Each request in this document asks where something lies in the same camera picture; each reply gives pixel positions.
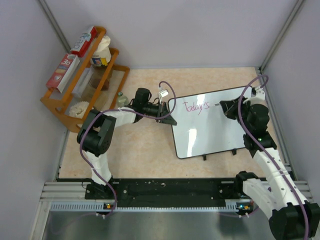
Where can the white whiteboard black frame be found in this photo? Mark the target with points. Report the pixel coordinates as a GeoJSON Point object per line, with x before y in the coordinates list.
{"type": "Point", "coordinates": [202, 128]}

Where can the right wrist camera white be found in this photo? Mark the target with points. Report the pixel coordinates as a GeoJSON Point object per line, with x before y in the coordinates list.
{"type": "Point", "coordinates": [258, 97]}

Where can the red white toothpaste box lower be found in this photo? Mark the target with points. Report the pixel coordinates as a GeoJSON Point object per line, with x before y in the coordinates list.
{"type": "Point", "coordinates": [63, 72]}

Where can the orange wooden shelf rack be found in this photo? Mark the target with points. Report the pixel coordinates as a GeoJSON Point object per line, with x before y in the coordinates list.
{"type": "Point", "coordinates": [85, 85]}

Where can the brown box on shelf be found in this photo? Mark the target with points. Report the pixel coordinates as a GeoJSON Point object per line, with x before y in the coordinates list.
{"type": "Point", "coordinates": [106, 85]}

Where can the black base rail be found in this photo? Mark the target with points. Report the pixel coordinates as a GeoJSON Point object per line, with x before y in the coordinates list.
{"type": "Point", "coordinates": [174, 192]}

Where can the white cup upper shelf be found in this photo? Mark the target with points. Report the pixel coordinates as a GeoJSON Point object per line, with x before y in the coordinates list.
{"type": "Point", "coordinates": [102, 56]}

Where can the red white toothpaste box upper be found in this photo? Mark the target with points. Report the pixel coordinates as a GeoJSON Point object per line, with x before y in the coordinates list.
{"type": "Point", "coordinates": [83, 42]}

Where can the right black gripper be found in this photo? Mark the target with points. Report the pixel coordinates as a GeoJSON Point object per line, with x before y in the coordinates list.
{"type": "Point", "coordinates": [229, 107]}

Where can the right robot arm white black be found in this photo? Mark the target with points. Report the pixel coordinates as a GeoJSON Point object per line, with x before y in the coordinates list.
{"type": "Point", "coordinates": [290, 215]}

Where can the white cup shelf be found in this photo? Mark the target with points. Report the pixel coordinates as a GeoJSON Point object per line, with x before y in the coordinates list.
{"type": "Point", "coordinates": [78, 110]}
{"type": "Point", "coordinates": [102, 56]}

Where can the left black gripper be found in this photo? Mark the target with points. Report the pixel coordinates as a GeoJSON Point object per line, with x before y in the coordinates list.
{"type": "Point", "coordinates": [162, 112]}

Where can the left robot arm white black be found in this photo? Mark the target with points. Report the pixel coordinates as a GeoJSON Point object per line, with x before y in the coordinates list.
{"type": "Point", "coordinates": [96, 133]}

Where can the white cup lower shelf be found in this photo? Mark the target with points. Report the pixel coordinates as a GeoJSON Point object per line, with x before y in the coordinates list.
{"type": "Point", "coordinates": [78, 110]}

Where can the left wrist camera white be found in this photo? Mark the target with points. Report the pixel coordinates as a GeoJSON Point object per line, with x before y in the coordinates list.
{"type": "Point", "coordinates": [162, 93]}

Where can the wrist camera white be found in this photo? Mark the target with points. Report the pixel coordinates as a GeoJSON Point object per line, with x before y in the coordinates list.
{"type": "Point", "coordinates": [258, 97]}
{"type": "Point", "coordinates": [162, 93]}

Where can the red white toothpaste box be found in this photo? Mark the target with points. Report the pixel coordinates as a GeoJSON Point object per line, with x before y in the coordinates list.
{"type": "Point", "coordinates": [63, 72]}
{"type": "Point", "coordinates": [83, 42]}

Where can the clear plastic bottle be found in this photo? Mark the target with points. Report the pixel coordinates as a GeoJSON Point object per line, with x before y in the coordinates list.
{"type": "Point", "coordinates": [122, 100]}

